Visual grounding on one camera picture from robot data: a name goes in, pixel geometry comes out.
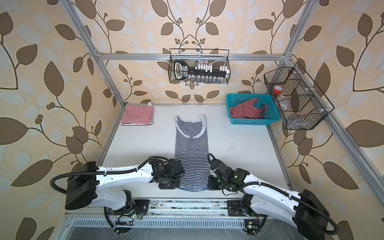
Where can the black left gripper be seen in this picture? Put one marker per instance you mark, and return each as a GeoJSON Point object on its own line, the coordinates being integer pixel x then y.
{"type": "Point", "coordinates": [177, 186]}

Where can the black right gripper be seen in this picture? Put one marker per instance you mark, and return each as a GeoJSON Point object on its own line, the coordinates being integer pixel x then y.
{"type": "Point", "coordinates": [211, 185]}

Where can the blue white striped tank top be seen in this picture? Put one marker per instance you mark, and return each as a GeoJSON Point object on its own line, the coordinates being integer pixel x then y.
{"type": "Point", "coordinates": [191, 149]}

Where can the maroon garment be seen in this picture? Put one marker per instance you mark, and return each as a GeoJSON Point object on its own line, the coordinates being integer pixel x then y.
{"type": "Point", "coordinates": [249, 110]}

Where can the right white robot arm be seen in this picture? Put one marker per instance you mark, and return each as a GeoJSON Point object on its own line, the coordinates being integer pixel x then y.
{"type": "Point", "coordinates": [304, 211]}

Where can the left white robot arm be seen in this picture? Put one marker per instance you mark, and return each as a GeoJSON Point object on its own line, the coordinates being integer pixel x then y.
{"type": "Point", "coordinates": [95, 186]}

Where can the red white striped folded top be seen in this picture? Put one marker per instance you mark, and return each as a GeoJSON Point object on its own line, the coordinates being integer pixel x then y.
{"type": "Point", "coordinates": [135, 115]}

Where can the teal plastic basket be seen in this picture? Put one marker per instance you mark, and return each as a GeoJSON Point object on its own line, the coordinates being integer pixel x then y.
{"type": "Point", "coordinates": [272, 112]}

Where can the red capped clear bottle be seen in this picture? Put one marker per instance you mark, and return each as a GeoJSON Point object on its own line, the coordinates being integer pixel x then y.
{"type": "Point", "coordinates": [283, 100]}

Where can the black socket tool set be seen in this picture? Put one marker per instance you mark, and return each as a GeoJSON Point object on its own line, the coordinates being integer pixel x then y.
{"type": "Point", "coordinates": [200, 73]}

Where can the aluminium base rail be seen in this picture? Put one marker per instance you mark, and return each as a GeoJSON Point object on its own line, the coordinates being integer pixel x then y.
{"type": "Point", "coordinates": [186, 213]}

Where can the black wire basket right wall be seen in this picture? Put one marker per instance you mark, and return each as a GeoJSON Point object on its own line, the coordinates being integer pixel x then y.
{"type": "Point", "coordinates": [310, 105]}

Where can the black wire basket wall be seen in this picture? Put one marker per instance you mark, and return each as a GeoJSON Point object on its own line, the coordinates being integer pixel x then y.
{"type": "Point", "coordinates": [217, 57]}
{"type": "Point", "coordinates": [310, 105]}

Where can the black wire basket back wall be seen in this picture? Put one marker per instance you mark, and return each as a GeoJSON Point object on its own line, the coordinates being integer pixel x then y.
{"type": "Point", "coordinates": [217, 57]}

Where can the aluminium frame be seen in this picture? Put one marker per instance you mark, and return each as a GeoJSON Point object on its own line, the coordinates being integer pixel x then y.
{"type": "Point", "coordinates": [372, 177]}

